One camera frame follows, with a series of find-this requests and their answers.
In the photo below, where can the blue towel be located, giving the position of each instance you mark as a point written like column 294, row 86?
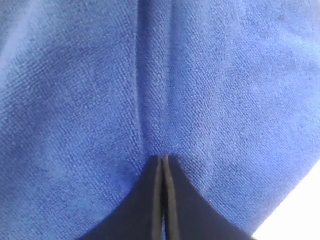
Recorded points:
column 89, row 89

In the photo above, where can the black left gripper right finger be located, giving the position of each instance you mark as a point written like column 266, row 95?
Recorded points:
column 188, row 216

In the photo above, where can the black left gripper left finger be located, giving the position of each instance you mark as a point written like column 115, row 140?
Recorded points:
column 140, row 214

